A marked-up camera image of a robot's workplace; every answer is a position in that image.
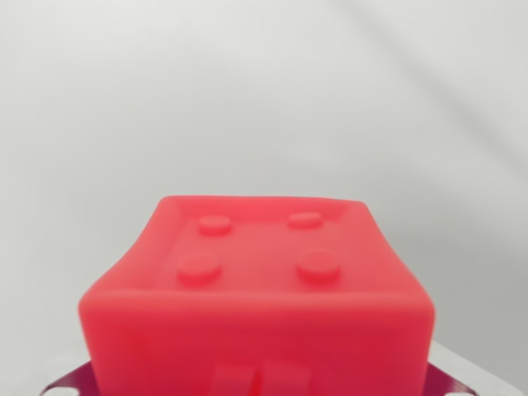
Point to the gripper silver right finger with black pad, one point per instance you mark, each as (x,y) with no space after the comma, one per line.
(451,377)

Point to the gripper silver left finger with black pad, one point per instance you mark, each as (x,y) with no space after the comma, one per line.
(70,379)

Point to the red embossed cube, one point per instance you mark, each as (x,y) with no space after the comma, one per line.
(255,305)

